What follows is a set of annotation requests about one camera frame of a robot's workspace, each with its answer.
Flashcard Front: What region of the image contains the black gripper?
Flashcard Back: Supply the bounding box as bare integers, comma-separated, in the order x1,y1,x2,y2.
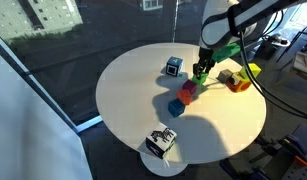
192,46,217,80

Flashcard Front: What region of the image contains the magenta block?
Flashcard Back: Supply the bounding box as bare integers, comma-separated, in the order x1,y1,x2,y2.
181,79,198,96

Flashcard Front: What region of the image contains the grey block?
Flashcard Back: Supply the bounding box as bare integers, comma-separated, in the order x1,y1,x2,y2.
217,68,234,84

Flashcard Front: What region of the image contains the small orange block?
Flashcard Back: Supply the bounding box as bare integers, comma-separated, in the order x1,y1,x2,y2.
176,88,193,106

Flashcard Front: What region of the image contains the small white block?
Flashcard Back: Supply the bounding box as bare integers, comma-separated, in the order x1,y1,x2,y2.
230,74,242,87

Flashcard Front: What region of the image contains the blue block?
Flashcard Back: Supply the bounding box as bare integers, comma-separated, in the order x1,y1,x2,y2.
167,98,186,119

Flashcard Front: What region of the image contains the yellow-green block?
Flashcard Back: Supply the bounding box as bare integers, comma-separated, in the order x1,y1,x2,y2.
240,63,262,81

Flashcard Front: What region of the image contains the blue soft cube with number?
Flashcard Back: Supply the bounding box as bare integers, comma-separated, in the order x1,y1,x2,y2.
165,55,185,78

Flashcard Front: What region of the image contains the soft cube with zebra print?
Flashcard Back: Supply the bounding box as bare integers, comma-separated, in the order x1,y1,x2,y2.
145,121,177,160

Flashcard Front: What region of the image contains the white table base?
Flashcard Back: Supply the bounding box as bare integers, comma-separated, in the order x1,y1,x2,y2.
139,151,189,178

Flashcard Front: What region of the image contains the blue and orange clamp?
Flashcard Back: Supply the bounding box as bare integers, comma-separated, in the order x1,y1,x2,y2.
281,133,307,168

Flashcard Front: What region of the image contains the white board panel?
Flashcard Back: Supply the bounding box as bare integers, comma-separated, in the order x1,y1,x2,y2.
0,46,94,180

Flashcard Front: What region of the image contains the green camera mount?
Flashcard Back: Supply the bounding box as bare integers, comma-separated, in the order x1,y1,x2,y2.
211,42,242,64

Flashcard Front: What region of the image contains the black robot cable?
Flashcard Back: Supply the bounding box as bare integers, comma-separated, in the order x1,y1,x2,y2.
238,9,307,122

